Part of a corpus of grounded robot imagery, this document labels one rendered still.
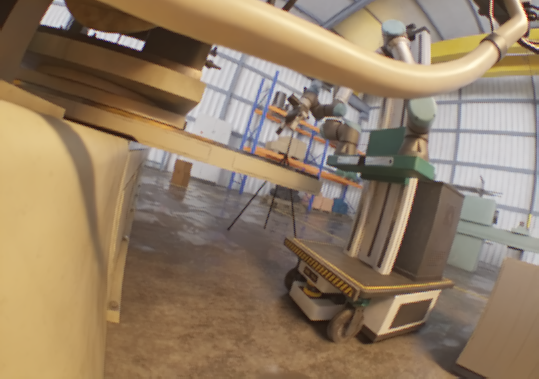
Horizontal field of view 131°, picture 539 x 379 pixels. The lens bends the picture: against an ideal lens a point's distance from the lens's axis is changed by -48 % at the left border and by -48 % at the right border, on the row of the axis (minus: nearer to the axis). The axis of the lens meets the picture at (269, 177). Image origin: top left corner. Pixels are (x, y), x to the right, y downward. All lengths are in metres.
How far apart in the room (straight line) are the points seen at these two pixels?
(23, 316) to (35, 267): 0.04
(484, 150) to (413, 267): 8.69
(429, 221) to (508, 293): 0.55
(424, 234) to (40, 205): 1.31
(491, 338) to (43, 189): 1.28
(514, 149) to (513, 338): 8.77
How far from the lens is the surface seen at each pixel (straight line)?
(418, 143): 1.04
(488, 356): 1.23
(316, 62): 0.15
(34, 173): 0.18
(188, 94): 1.08
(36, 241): 0.20
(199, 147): 1.24
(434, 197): 1.29
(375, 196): 1.39
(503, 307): 1.17
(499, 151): 9.68
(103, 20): 1.06
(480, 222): 5.30
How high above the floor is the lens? 0.60
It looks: 1 degrees up
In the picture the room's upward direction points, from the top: 16 degrees clockwise
